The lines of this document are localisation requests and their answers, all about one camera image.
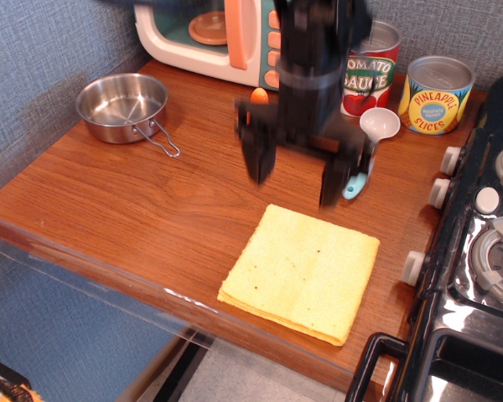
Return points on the white stove knob middle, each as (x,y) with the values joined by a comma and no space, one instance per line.
(438,192)

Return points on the pineapple slices can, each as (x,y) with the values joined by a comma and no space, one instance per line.
(435,94)

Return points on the yellow towel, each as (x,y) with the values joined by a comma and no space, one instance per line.
(304,273)

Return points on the white stove knob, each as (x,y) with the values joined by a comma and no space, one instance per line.
(449,160)
(438,192)
(412,267)

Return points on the orange toy carrot cone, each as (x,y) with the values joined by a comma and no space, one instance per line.
(259,96)

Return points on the orange fuzzy object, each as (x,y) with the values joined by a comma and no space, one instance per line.
(11,392)

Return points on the toy microwave teal and white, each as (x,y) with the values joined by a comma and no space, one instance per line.
(236,41)

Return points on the white stove knob lower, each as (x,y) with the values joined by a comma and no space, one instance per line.
(412,267)

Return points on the white stove knob upper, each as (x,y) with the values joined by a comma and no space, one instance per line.
(449,160)

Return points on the tomato sauce can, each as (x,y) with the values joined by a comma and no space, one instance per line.
(370,70)

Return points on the black toy stove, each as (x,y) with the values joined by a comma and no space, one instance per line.
(454,348)

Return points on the white spoon with teal handle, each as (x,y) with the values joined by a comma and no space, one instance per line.
(378,124)

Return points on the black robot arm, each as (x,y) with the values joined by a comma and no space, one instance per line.
(316,40)

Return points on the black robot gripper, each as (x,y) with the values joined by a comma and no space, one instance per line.
(309,120)

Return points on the small steel pan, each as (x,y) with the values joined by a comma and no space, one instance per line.
(127,108)

